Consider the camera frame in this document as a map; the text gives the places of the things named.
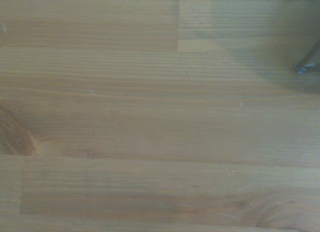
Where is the blue bowl with wire handle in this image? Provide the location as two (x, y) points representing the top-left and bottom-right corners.
(292, 39), (320, 75)

